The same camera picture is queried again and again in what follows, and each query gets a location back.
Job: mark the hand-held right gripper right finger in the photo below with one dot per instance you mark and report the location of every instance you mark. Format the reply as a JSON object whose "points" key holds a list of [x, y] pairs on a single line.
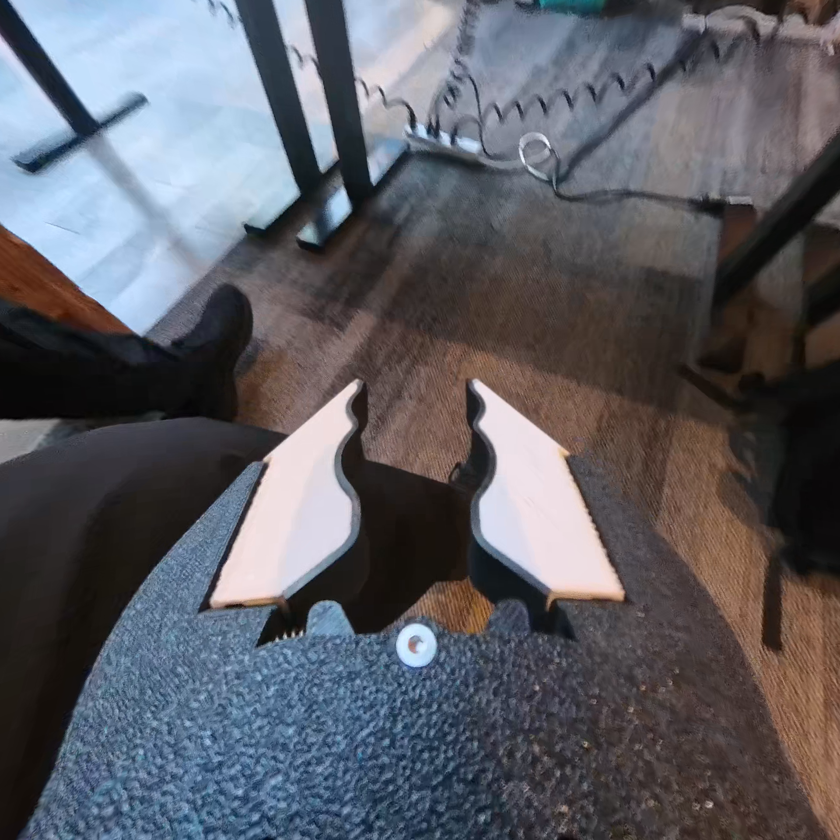
{"points": [[544, 518]]}

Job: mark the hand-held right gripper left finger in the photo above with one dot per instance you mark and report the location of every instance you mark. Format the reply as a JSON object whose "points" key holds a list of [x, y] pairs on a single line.
{"points": [[295, 518]]}

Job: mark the person's black shoe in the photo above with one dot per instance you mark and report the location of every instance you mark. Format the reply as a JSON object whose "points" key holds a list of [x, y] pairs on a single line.
{"points": [[216, 341]]}

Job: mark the person's legs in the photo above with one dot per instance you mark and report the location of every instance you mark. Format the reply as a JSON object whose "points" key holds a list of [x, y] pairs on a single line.
{"points": [[98, 525]]}

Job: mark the wooden beam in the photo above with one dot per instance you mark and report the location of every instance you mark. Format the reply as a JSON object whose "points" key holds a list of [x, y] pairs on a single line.
{"points": [[39, 282]]}

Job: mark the white power strip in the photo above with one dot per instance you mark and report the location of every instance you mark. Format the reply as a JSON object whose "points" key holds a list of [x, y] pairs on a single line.
{"points": [[446, 139]]}

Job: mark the black table leg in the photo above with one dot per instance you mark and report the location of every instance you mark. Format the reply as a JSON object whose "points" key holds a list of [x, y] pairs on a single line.
{"points": [[275, 98], [341, 98], [59, 98]]}

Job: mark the dark chair frame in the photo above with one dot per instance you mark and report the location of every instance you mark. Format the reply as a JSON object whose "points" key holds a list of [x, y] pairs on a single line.
{"points": [[807, 492]]}

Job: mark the black table frame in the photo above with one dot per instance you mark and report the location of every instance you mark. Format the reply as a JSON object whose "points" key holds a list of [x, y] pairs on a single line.
{"points": [[774, 236]]}

